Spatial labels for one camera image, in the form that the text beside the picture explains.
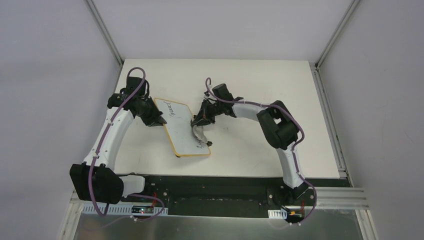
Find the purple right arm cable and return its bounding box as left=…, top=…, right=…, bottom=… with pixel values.
left=204, top=78, right=318, bottom=228

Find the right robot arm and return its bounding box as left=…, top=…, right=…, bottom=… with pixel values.
left=190, top=83, right=309, bottom=205

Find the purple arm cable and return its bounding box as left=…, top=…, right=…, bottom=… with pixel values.
left=89, top=67, right=166, bottom=229
left=204, top=78, right=318, bottom=228

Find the left white slotted cable duct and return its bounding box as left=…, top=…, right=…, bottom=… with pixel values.
left=81, top=203, right=168, bottom=216

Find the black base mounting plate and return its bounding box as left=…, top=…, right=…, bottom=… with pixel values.
left=121, top=175, right=349, bottom=219

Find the right aluminium frame post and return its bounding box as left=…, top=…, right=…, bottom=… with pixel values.
left=309, top=0, right=362, bottom=117

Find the white slotted cable duct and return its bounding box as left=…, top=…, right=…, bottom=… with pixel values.
left=81, top=203, right=168, bottom=216
left=267, top=208, right=288, bottom=220

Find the silver mesh eraser sponge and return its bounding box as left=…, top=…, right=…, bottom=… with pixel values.
left=190, top=121, right=209, bottom=144

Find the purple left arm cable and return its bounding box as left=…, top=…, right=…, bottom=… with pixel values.
left=89, top=67, right=166, bottom=229

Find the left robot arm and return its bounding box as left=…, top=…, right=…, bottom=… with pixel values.
left=69, top=93, right=166, bottom=204

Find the aluminium front frame rail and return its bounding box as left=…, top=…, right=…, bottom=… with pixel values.
left=66, top=185, right=370, bottom=213

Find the left aluminium frame post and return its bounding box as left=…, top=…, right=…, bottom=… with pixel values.
left=84, top=0, right=124, bottom=90

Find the aluminium frame post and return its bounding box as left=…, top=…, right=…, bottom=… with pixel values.
left=84, top=0, right=124, bottom=90
left=309, top=0, right=362, bottom=117

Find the right white slotted cable duct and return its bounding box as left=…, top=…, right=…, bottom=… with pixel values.
left=267, top=208, right=288, bottom=220

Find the yellow framed small whiteboard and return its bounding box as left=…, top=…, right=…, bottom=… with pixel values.
left=154, top=97, right=211, bottom=157

